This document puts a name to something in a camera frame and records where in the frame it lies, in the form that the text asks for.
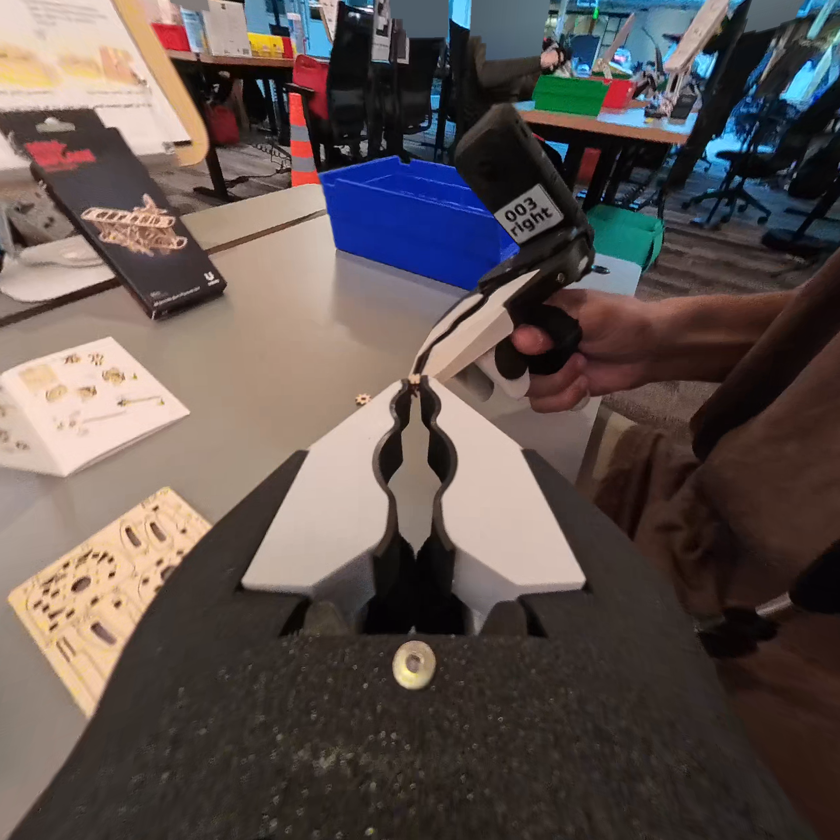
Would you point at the wooden table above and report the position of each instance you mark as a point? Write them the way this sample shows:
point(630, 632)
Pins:
point(630, 128)

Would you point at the person in brown shirt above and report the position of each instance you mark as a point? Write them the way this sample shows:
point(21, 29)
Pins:
point(754, 492)

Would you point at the white stand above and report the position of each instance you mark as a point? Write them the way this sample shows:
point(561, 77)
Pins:
point(46, 282)

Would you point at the blue plastic bin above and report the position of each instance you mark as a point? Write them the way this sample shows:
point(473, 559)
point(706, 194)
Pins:
point(407, 229)

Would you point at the black office chair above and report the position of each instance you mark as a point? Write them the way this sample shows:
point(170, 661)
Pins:
point(741, 157)
point(367, 98)

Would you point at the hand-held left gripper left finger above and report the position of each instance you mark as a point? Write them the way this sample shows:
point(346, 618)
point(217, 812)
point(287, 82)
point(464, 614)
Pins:
point(315, 525)

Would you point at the red plastic bin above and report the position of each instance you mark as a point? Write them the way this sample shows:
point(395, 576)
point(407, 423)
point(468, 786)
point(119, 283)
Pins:
point(620, 95)

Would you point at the person's right hand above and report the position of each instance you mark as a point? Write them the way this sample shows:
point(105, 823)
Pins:
point(617, 348)

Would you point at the grey desk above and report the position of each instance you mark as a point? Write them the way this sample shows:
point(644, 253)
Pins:
point(295, 341)

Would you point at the thin wooden axle stick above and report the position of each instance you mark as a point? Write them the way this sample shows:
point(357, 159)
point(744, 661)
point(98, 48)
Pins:
point(415, 385)

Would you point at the green floor bin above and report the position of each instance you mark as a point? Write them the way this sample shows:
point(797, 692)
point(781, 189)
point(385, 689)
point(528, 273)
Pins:
point(630, 236)

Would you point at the green plastic bin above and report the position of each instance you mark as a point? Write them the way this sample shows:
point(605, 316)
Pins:
point(568, 98)

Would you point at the white instruction leaflet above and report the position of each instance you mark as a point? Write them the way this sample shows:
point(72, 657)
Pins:
point(131, 420)

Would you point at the plywood parts sheet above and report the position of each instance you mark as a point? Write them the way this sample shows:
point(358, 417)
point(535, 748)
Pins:
point(190, 525)

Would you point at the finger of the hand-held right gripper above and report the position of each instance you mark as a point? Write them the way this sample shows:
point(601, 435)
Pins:
point(482, 328)
point(441, 328)

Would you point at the person's right forearm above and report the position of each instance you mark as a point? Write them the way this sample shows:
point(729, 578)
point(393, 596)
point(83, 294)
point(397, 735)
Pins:
point(722, 334)

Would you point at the black model kit box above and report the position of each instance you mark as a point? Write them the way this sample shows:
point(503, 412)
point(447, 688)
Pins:
point(85, 184)

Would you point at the orange traffic cone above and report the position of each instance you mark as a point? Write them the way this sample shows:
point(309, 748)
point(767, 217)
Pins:
point(303, 157)

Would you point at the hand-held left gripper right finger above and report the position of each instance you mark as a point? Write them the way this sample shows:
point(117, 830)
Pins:
point(512, 525)

